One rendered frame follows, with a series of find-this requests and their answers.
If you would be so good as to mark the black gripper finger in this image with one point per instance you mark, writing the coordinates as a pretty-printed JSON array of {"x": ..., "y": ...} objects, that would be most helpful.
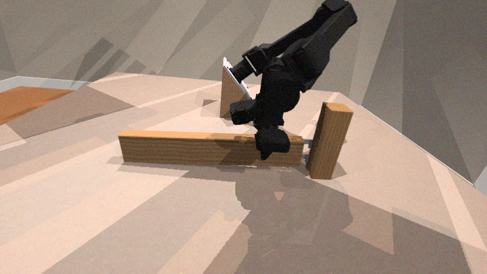
[
  {"x": 257, "y": 126},
  {"x": 265, "y": 155}
]

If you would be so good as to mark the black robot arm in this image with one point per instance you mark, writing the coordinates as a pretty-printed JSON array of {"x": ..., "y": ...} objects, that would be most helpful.
[{"x": 306, "y": 53}]

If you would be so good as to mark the wooden post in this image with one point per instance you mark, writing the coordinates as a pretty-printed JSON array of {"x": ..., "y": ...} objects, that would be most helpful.
[{"x": 331, "y": 131}]

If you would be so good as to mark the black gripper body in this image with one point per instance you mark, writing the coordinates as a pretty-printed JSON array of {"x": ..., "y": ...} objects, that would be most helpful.
[{"x": 269, "y": 138}]

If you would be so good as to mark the wooden side rail with metal hooks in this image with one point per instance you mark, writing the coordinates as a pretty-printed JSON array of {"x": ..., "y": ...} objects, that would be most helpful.
[{"x": 172, "y": 147}]

